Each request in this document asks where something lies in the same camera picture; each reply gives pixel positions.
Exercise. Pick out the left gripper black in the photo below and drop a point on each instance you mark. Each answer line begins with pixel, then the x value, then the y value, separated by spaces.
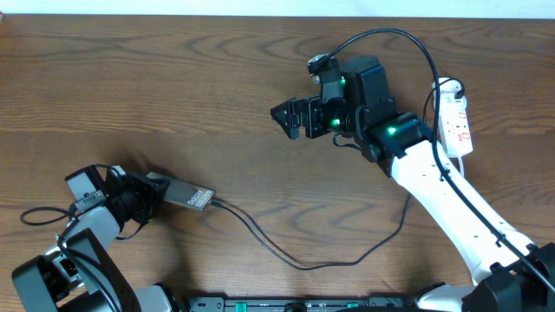
pixel 148 191

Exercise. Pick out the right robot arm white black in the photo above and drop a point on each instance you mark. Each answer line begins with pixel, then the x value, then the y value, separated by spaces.
pixel 505 265

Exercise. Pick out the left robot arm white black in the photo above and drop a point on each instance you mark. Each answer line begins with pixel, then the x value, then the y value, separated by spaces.
pixel 76 273

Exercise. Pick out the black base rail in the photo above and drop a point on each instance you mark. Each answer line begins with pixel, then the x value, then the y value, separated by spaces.
pixel 221 304

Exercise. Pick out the white power strip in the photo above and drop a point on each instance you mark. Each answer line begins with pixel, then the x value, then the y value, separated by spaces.
pixel 453 122

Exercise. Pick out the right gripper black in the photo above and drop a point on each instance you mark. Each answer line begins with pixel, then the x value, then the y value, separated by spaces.
pixel 311 107

